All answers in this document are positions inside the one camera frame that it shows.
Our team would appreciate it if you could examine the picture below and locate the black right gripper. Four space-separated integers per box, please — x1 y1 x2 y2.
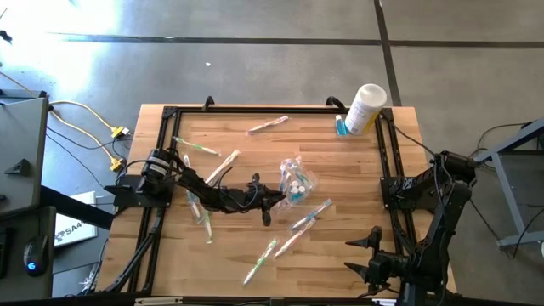
343 227 411 285

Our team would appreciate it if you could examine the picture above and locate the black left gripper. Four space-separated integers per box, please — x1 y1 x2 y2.
235 173 286 227

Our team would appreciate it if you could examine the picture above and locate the green toothbrush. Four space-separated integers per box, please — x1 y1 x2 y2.
242 238 280 286
296 156 318 184
201 207 214 246
172 135 222 157

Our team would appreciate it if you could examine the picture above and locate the orange toothbrush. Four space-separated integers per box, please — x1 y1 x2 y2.
272 218 317 259
246 115 291 137

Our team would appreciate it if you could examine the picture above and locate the yellow toothbrush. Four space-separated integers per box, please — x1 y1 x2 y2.
205 149 241 186

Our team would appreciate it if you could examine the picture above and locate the white wipes canister yellow label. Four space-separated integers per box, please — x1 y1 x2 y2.
343 82 388 137

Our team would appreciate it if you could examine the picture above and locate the blue-grey metal stand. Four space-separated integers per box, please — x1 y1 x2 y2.
473 118 544 250

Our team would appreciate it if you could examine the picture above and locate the white printed box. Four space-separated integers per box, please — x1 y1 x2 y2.
54 190 99 248

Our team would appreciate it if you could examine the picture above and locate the black diagonal beam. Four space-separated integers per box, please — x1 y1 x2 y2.
40 185 116 230

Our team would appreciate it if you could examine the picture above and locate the dark grey desk top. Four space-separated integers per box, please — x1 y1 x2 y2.
0 206 57 301

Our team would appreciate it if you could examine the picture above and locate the black computer mouse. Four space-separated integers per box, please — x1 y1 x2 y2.
23 234 50 278

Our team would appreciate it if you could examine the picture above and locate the small black wedge part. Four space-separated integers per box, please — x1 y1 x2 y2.
3 158 31 177

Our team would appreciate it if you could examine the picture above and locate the black aluminium rig frame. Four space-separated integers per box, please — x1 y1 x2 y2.
96 105 458 298

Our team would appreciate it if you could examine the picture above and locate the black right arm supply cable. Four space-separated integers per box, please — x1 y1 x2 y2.
391 123 435 157

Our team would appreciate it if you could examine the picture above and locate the white metal bracket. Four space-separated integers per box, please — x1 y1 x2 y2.
134 297 184 306

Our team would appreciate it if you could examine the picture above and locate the yellow cable with plug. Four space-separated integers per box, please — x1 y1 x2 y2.
48 99 132 139
50 110 127 173

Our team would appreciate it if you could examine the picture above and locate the thin black floor cable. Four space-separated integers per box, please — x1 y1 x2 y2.
44 125 133 152

